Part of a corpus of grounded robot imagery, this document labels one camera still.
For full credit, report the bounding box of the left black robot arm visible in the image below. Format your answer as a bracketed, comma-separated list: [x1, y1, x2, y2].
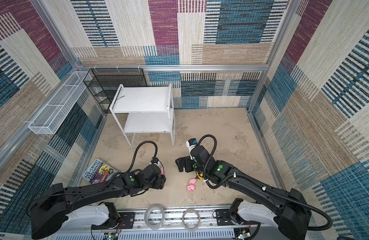
[26, 155, 165, 240]

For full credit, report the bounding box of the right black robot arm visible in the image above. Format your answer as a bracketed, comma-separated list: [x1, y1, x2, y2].
[175, 135, 333, 240]

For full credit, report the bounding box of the white two-tier shelf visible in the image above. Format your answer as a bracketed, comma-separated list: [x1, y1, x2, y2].
[109, 84, 175, 147]

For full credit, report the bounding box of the clear tape roll left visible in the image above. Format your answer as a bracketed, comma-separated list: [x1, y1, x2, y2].
[144, 204, 165, 231]

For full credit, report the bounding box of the clear tape roll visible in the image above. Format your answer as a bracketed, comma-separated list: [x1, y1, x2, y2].
[181, 209, 201, 232]
[144, 204, 165, 231]

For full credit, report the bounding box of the clear tape roll right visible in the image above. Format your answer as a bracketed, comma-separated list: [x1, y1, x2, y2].
[181, 209, 201, 232]

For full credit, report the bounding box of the colourful children's book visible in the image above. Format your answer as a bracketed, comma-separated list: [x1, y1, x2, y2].
[82, 159, 117, 184]

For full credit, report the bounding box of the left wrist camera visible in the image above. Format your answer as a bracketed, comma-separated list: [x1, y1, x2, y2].
[150, 158, 162, 168]

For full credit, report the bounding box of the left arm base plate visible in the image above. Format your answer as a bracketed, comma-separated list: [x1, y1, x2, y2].
[108, 212, 135, 231]

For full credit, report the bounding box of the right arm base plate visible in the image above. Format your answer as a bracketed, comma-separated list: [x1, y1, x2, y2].
[212, 209, 258, 226]

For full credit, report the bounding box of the black wire mesh rack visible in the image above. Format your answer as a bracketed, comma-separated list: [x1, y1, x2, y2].
[83, 68, 147, 114]

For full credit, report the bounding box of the white wire mesh basket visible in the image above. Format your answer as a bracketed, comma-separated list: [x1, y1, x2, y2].
[28, 71, 87, 135]

